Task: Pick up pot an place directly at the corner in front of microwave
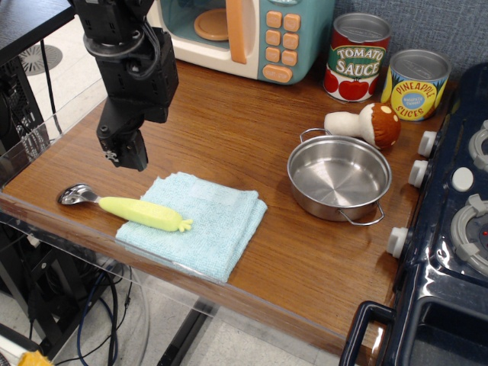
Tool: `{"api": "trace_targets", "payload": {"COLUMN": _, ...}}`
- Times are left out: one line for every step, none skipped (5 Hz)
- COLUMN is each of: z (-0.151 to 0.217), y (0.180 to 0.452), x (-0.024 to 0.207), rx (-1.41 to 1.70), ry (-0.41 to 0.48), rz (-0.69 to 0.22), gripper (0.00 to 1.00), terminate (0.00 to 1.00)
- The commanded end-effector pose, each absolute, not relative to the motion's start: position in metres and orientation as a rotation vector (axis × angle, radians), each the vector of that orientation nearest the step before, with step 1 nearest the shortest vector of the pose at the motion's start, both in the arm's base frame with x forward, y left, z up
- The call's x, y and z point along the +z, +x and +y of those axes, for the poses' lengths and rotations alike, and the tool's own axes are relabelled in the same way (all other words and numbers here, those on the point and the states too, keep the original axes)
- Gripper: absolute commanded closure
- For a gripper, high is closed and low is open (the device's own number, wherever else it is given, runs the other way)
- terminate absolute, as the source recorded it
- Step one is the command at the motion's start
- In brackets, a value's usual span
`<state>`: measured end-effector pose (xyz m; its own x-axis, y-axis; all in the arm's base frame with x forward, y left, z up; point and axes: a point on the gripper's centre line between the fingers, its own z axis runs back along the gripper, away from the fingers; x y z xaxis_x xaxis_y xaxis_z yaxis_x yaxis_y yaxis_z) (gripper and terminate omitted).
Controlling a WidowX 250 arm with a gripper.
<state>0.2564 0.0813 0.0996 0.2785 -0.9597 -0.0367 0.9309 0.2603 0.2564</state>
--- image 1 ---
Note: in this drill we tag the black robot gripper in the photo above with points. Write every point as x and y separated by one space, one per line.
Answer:
141 79

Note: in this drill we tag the small stainless steel pot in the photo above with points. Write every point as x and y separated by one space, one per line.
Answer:
339 178

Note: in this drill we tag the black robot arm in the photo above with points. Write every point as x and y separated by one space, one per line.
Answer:
113 22

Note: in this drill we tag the teal toy microwave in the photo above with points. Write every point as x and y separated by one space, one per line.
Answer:
272 41

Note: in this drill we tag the light blue folded cloth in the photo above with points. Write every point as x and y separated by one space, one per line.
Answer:
224 221

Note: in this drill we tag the black side table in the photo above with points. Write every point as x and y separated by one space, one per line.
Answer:
24 23

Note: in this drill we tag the tomato sauce can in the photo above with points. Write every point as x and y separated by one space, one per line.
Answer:
357 50

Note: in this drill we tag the plush brown mushroom toy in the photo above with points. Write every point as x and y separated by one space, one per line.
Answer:
377 124

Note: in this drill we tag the white stove knob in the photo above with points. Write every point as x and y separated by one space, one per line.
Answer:
397 241
417 173
426 143

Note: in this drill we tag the pineapple slices can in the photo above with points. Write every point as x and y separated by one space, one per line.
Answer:
415 83

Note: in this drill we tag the dark blue toy stove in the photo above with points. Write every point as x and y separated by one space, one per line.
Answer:
439 313

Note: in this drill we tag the yellow handled metal spoon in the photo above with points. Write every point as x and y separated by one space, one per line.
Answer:
137 211

